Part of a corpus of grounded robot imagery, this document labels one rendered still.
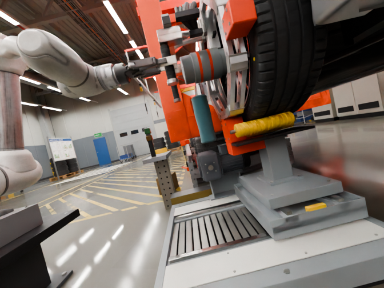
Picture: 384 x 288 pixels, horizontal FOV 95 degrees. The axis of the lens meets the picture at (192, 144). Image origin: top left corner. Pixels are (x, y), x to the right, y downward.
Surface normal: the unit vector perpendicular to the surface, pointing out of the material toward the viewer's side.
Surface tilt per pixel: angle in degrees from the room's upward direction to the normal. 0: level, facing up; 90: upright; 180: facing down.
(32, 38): 88
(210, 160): 90
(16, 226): 90
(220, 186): 90
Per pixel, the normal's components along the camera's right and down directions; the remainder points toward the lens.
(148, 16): 0.03, 0.04
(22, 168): 0.98, -0.11
